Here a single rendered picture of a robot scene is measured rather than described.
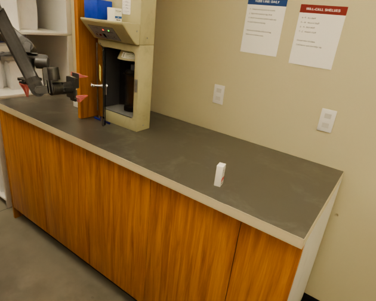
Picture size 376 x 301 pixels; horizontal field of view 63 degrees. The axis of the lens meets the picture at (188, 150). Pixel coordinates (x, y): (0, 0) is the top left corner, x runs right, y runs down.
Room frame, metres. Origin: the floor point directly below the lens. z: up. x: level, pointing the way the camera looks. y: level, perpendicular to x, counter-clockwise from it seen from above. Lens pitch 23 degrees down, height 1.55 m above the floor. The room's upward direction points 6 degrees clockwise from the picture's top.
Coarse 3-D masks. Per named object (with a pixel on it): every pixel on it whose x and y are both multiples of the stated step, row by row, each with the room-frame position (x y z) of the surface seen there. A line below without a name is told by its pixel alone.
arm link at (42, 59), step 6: (24, 42) 1.62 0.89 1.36; (24, 48) 1.60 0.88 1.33; (30, 48) 1.61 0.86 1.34; (30, 54) 1.62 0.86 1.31; (36, 54) 1.62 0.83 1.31; (42, 54) 1.63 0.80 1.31; (36, 60) 1.59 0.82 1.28; (42, 60) 1.60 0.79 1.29; (48, 60) 1.64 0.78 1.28; (36, 66) 1.59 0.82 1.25; (42, 66) 1.60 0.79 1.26; (48, 66) 1.63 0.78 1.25
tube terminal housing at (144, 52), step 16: (112, 0) 1.74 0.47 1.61; (144, 0) 1.65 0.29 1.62; (128, 16) 1.68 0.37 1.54; (144, 16) 1.66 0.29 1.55; (144, 32) 1.66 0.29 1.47; (128, 48) 1.68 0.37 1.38; (144, 48) 1.67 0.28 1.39; (144, 64) 1.67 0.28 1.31; (144, 80) 1.68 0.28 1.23; (144, 96) 1.68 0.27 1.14; (112, 112) 1.74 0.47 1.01; (144, 112) 1.69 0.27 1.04; (128, 128) 1.67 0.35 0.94; (144, 128) 1.69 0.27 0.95
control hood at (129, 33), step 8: (96, 24) 1.67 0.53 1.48; (104, 24) 1.62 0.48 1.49; (112, 24) 1.59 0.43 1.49; (120, 24) 1.55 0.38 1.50; (128, 24) 1.57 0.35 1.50; (136, 24) 1.61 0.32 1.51; (120, 32) 1.60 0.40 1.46; (128, 32) 1.57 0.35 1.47; (136, 32) 1.61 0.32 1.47; (112, 40) 1.70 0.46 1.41; (128, 40) 1.61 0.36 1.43; (136, 40) 1.61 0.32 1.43
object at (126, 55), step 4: (120, 52) 1.76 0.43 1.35; (124, 52) 1.73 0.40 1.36; (128, 52) 1.72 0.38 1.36; (132, 52) 1.73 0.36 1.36; (120, 56) 1.74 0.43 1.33; (124, 56) 1.72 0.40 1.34; (128, 56) 1.71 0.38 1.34; (132, 56) 1.72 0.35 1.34; (128, 60) 1.71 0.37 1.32; (132, 60) 1.71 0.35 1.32
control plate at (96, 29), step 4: (88, 24) 1.71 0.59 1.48; (92, 28) 1.72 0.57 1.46; (96, 28) 1.69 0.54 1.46; (100, 28) 1.67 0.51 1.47; (104, 28) 1.65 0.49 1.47; (108, 28) 1.63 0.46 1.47; (112, 28) 1.61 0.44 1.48; (96, 32) 1.73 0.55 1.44; (100, 32) 1.70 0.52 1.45; (104, 32) 1.68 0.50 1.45; (108, 32) 1.66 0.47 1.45; (112, 32) 1.64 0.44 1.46; (100, 36) 1.74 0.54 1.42; (104, 36) 1.71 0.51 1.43; (108, 36) 1.69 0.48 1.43; (112, 36) 1.67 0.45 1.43; (116, 36) 1.65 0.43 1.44; (116, 40) 1.68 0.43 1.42; (120, 40) 1.66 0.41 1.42
